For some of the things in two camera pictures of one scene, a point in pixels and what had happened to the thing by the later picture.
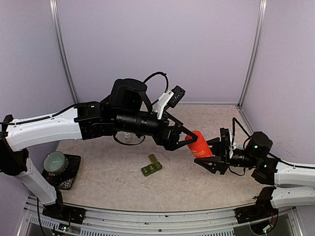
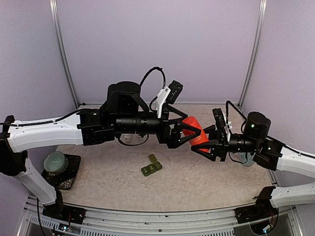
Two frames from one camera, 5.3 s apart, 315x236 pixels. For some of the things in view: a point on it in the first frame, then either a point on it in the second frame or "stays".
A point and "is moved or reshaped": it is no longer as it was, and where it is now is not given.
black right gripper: x=218 y=164 → x=220 y=134
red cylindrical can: x=200 y=148 is moved or reshaped
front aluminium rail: x=219 y=222 stays
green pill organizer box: x=153 y=167 stays
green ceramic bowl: x=54 y=162 stays
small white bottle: x=127 y=136 stays
